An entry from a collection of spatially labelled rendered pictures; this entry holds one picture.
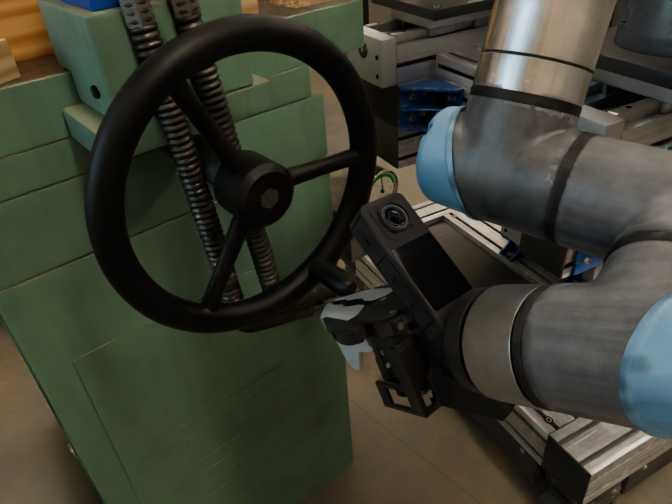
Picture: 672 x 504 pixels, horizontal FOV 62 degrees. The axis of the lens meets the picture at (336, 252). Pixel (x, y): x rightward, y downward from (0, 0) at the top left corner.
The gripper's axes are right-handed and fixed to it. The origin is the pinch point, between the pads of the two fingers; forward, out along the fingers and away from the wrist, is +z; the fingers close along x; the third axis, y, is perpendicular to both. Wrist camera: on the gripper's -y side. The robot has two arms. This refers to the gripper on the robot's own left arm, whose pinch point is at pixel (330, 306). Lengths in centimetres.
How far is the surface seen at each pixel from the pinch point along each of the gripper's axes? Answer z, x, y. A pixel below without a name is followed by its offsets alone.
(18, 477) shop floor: 96, -36, 25
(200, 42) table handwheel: -8.1, -5.6, -24.1
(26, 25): 15.8, -10.9, -36.5
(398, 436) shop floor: 54, 31, 49
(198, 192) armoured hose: 5.1, -5.6, -14.7
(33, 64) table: 15.2, -12.1, -32.5
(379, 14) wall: 281, 281, -95
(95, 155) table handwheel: -4.5, -14.9, -19.5
